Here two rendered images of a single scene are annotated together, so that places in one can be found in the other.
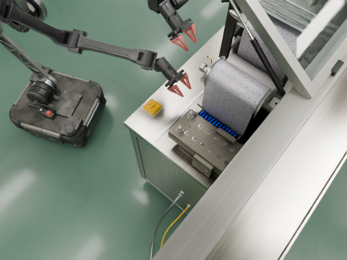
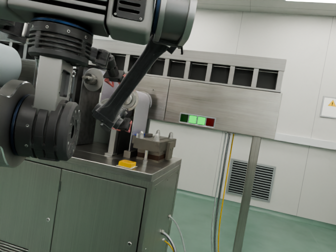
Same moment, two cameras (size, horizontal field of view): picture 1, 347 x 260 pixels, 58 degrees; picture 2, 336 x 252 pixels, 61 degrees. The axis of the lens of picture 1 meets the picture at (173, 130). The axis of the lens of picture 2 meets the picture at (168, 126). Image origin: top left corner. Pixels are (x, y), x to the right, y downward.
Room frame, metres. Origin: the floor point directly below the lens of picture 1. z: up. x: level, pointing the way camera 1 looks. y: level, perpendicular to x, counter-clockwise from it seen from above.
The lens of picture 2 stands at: (1.30, 1.52, 1.22)
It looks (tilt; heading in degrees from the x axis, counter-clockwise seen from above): 3 degrees down; 246
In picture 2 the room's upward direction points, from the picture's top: 9 degrees clockwise
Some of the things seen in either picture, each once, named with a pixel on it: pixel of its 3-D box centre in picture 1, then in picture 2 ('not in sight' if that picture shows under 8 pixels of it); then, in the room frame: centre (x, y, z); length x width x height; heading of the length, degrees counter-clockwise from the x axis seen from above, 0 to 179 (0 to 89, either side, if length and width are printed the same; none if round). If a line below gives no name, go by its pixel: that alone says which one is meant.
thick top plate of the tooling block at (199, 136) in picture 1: (212, 147); (156, 142); (0.59, -0.18, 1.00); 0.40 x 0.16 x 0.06; 51
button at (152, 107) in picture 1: (152, 107); (127, 163); (0.86, 0.11, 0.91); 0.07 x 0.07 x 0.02; 51
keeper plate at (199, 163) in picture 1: (202, 166); (170, 150); (0.51, -0.13, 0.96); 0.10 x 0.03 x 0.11; 51
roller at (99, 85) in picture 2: not in sight; (102, 82); (0.95, -0.43, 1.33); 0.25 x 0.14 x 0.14; 51
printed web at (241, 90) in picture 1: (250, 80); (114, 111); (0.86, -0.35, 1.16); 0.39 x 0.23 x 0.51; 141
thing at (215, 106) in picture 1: (224, 112); (140, 122); (0.71, -0.23, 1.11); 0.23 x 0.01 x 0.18; 51
